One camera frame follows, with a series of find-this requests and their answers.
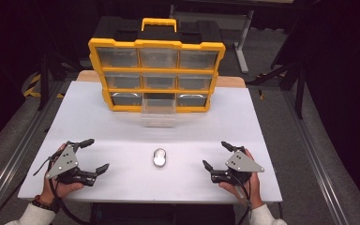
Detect left hand-held gripper black cable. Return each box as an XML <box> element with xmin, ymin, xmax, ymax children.
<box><xmin>32</xmin><ymin>156</ymin><xmax>87</xmax><ymax>225</ymax></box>

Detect grey metal desk frame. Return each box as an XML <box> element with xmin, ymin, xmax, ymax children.
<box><xmin>168</xmin><ymin>0</ymin><xmax>296</xmax><ymax>75</ymax></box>

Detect aluminium floor rail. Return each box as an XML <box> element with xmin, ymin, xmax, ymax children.
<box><xmin>280</xmin><ymin>89</ymin><xmax>353</xmax><ymax>225</ymax></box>
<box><xmin>0</xmin><ymin>79</ymin><xmax>68</xmax><ymax>225</ymax></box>

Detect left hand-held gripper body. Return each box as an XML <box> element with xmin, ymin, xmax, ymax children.
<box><xmin>45</xmin><ymin>141</ymin><xmax>98</xmax><ymax>188</ymax></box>

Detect small white oval object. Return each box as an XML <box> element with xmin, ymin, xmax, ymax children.
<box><xmin>152</xmin><ymin>147</ymin><xmax>168</xmax><ymax>169</ymax></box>

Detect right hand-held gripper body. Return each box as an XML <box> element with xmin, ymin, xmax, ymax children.
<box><xmin>210</xmin><ymin>149</ymin><xmax>265</xmax><ymax>187</ymax></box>

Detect dark beaded bracelet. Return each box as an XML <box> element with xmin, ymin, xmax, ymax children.
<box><xmin>31</xmin><ymin>194</ymin><xmax>61</xmax><ymax>215</ymax></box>

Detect hand-held gripper black cable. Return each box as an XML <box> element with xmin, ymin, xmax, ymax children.
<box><xmin>32</xmin><ymin>156</ymin><xmax>87</xmax><ymax>225</ymax></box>
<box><xmin>229</xmin><ymin>172</ymin><xmax>253</xmax><ymax>225</ymax></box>

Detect yellow and black drawer cabinet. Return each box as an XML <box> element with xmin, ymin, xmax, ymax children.
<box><xmin>87</xmin><ymin>17</ymin><xmax>227</xmax><ymax>113</ymax></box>

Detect right hand-held gripper black cable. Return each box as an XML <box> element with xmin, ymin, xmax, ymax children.
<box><xmin>229</xmin><ymin>172</ymin><xmax>253</xmax><ymax>225</ymax></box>

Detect yellow and black hazard tape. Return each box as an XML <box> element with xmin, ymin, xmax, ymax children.
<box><xmin>22</xmin><ymin>72</ymin><xmax>66</xmax><ymax>99</ymax></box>

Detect person's right hand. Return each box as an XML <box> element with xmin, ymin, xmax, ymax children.
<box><xmin>218</xmin><ymin>148</ymin><xmax>265</xmax><ymax>210</ymax></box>

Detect person's left hand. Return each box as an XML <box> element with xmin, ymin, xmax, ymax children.
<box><xmin>39</xmin><ymin>143</ymin><xmax>85</xmax><ymax>206</ymax></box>

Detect clear plastic drawer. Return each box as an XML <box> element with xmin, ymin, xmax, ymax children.
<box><xmin>141</xmin><ymin>92</ymin><xmax>178</xmax><ymax>128</ymax></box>

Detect person's dark pants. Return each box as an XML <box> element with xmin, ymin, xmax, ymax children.
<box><xmin>89</xmin><ymin>202</ymin><xmax>236</xmax><ymax>225</ymax></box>

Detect black metal stand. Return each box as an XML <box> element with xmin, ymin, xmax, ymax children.
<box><xmin>37</xmin><ymin>51</ymin><xmax>83</xmax><ymax>113</ymax></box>
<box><xmin>246</xmin><ymin>46</ymin><xmax>308</xmax><ymax>120</ymax></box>

